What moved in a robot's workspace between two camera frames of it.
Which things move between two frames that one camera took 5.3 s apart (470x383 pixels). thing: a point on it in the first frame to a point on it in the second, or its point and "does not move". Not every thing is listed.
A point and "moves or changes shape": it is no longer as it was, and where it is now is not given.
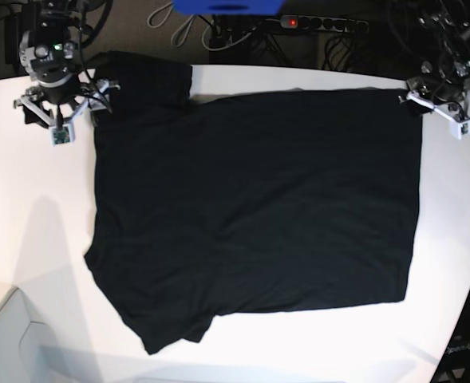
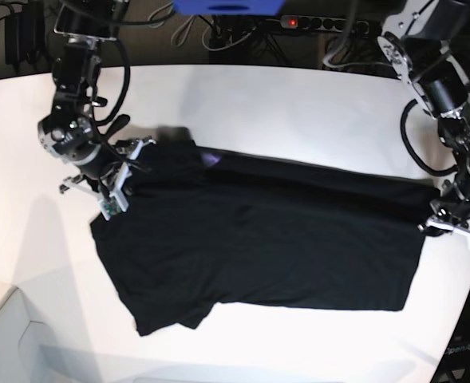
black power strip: (291, 21) does not move
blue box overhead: (227, 7) does not move
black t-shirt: (246, 203) moves or changes shape
